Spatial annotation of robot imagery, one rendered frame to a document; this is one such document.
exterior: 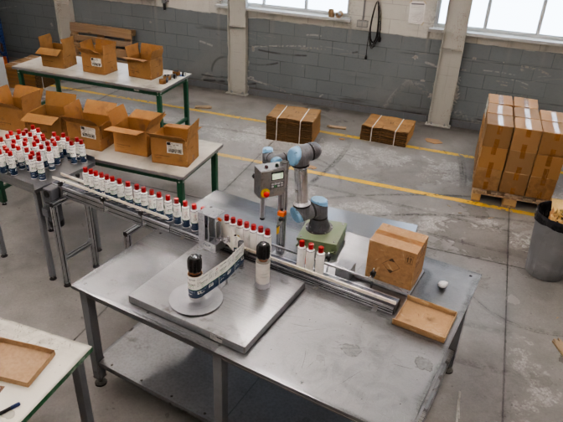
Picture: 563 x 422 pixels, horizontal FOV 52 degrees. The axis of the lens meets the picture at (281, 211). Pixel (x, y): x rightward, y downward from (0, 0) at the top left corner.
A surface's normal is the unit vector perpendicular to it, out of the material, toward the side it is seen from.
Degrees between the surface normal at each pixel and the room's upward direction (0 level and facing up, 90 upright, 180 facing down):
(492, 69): 90
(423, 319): 0
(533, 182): 89
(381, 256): 90
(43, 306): 0
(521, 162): 90
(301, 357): 0
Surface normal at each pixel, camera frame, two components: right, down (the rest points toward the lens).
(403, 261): -0.47, 0.42
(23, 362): 0.04, -0.87
